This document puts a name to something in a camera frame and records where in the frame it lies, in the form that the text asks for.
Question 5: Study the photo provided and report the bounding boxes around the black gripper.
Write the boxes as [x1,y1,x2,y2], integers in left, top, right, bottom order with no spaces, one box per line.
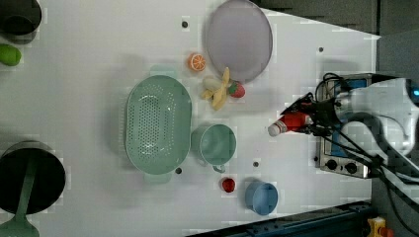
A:
[283,92,340,135]

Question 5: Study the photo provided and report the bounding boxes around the red ketchup bottle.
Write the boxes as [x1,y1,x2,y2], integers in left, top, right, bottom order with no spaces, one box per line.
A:
[268,112,312,137]

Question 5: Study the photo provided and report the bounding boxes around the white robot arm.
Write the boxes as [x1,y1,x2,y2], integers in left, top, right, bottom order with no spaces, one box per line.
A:
[269,76,418,184]

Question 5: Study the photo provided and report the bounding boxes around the red toy strawberry near plate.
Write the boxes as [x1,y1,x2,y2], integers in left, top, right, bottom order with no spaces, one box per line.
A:
[228,82,245,98]

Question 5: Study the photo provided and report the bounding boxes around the blue cup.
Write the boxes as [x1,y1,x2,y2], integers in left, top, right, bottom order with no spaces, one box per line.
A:
[245,181,279,215]

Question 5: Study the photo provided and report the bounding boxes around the green cup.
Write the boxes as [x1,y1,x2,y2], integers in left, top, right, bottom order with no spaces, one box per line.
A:
[191,124,236,174]

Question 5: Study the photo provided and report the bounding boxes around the peeled banana toy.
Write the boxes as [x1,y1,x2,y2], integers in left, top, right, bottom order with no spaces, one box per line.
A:
[201,67,230,111]

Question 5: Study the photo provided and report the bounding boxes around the grey round plate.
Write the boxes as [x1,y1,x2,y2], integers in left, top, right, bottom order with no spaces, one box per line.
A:
[206,0,273,83]

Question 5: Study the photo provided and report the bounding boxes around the red toy strawberry near cups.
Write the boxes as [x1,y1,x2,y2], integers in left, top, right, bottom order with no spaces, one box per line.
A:
[221,178,235,193]

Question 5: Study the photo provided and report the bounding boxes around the orange slice toy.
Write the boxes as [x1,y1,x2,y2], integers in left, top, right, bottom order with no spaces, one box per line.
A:
[187,53,207,72]

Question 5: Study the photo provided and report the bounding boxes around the yellow red clamp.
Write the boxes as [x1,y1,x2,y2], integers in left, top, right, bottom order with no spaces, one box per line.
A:
[368,217,394,237]

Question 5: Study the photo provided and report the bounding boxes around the green perforated colander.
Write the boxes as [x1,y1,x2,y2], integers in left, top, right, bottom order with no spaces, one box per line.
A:
[125,75,192,175]

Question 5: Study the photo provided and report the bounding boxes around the black pan with green ladle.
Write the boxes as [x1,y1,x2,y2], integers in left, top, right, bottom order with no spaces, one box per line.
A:
[0,140,66,214]

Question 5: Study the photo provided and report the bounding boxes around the green toy vegetable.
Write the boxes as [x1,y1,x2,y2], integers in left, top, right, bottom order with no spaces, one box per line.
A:
[0,43,22,66]

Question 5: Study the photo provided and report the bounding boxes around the black pot upper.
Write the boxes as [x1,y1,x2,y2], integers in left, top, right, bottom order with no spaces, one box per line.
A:
[0,0,42,36]

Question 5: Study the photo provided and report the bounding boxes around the green ladle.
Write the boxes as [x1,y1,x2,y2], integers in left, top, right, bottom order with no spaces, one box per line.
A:
[0,158,40,237]

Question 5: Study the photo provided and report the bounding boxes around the black cable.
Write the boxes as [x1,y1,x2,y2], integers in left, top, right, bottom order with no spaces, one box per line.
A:
[314,72,419,237]

